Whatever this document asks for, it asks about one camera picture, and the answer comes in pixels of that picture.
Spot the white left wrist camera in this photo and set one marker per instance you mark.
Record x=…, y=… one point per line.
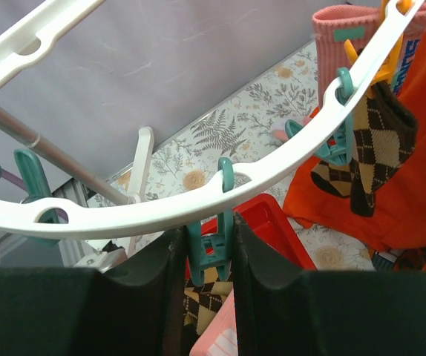
x=110, y=256

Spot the silver clothes rail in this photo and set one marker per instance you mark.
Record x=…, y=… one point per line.
x=56, y=156

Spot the pink green sock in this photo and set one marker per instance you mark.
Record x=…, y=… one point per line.
x=220, y=337
x=346, y=48

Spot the brown argyle sock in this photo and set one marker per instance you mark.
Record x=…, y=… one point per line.
x=202, y=303
x=385, y=134

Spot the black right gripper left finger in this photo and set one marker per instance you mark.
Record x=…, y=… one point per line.
x=135, y=308

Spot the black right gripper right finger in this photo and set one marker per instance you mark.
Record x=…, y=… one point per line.
x=282, y=309

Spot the orange t-shirt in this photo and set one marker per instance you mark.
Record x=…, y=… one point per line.
x=379, y=197

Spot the red plastic tray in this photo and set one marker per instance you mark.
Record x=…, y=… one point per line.
x=270, y=224

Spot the white round sock hanger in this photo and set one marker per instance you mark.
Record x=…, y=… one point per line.
x=62, y=219

